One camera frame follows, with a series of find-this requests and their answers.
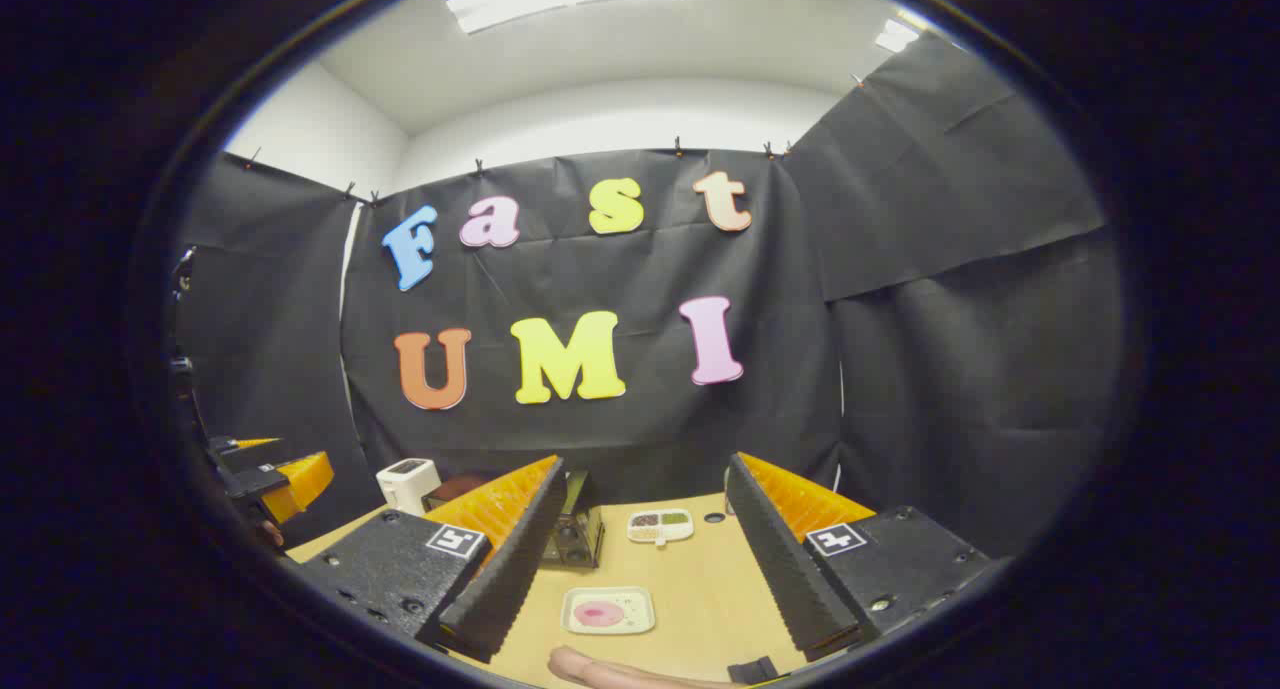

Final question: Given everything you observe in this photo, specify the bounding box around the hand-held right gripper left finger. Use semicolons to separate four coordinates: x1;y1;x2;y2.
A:
296;455;569;664

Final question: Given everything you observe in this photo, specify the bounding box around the white toaster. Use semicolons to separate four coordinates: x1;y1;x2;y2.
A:
377;458;442;516

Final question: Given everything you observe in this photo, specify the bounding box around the white divided snack tray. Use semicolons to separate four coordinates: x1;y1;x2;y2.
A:
627;509;695;548

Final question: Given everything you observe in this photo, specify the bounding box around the black electric oven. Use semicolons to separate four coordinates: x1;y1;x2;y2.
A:
422;469;606;570

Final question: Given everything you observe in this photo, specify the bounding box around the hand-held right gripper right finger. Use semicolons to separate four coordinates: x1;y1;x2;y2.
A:
725;452;993;663

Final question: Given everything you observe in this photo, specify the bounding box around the white square plate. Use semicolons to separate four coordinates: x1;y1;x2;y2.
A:
560;586;657;637

